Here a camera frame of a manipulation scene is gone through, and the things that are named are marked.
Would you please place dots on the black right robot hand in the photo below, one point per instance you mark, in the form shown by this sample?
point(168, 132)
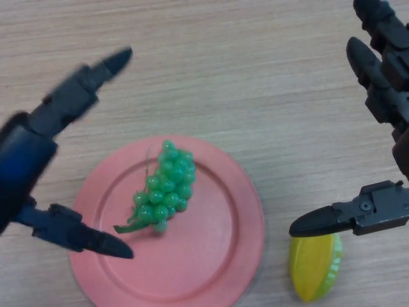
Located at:
point(390, 73)

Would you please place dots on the yellow green starfruit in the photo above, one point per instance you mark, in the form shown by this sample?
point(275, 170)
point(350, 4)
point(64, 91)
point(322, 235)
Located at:
point(310, 272)

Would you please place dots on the pink round plate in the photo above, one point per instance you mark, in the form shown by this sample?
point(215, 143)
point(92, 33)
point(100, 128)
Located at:
point(207, 256)

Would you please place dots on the green plastic grape bunch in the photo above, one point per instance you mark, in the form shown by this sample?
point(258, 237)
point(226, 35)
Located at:
point(166, 188)

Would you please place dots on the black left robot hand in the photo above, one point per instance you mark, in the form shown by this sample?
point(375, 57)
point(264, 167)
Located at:
point(25, 153)

